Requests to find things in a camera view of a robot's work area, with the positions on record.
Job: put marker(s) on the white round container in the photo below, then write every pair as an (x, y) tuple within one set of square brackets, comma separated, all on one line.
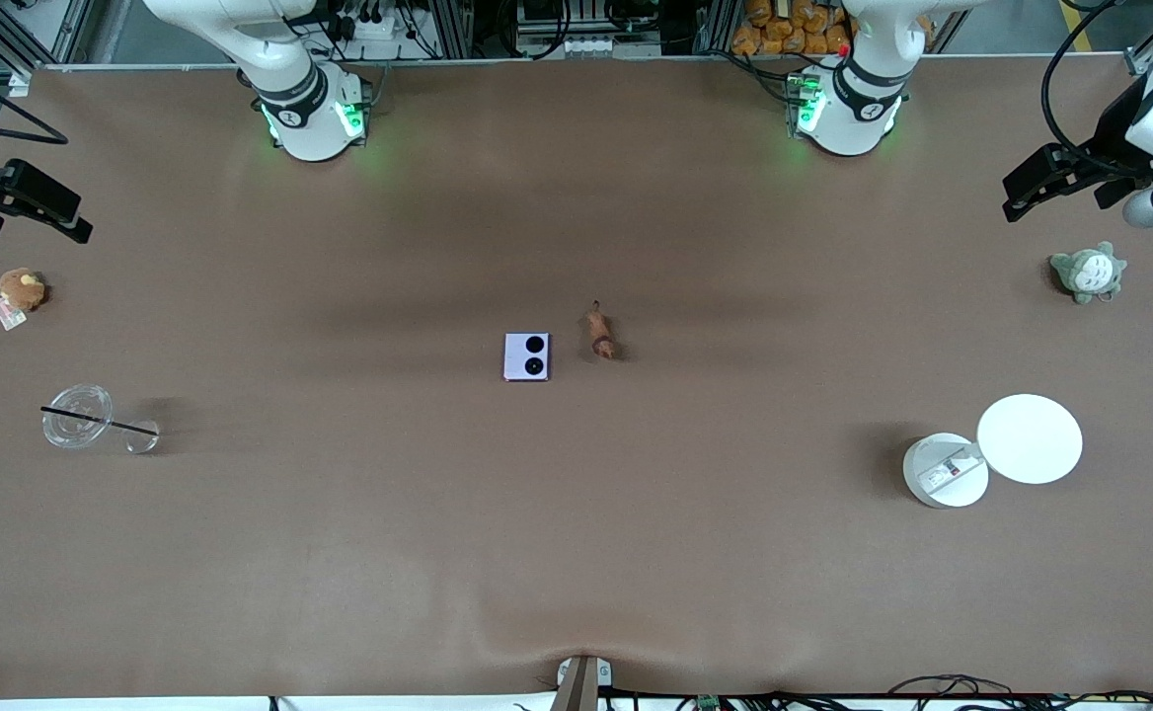
[(942, 474)]

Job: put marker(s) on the brown lion statue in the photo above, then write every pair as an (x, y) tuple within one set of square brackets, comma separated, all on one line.
[(600, 336)]

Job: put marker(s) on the grey totoro plush toy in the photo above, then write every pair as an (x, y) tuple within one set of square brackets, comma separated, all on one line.
[(1088, 274)]

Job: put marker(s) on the lilac flip phone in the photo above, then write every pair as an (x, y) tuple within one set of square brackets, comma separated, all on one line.
[(525, 357)]

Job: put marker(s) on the white round lid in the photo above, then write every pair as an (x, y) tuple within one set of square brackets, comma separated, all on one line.
[(1030, 439)]

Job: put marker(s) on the black straw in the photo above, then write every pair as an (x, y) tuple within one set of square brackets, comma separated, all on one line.
[(93, 419)]

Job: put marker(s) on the brown plush toy with tag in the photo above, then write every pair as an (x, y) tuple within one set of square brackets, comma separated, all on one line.
[(21, 289)]

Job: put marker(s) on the white power strip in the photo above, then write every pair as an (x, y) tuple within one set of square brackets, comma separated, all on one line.
[(367, 27)]

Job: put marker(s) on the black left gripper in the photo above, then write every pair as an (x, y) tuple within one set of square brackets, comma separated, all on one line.
[(1114, 133)]

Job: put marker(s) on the orange snack packs pile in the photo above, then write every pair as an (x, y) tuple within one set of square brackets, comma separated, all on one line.
[(789, 28)]

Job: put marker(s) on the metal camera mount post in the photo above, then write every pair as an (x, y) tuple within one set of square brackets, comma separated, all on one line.
[(579, 684)]

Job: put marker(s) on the clear plastic cup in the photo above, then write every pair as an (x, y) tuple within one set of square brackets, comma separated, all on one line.
[(75, 419)]

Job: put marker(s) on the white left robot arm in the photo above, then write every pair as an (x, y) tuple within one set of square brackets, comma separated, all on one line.
[(848, 114)]

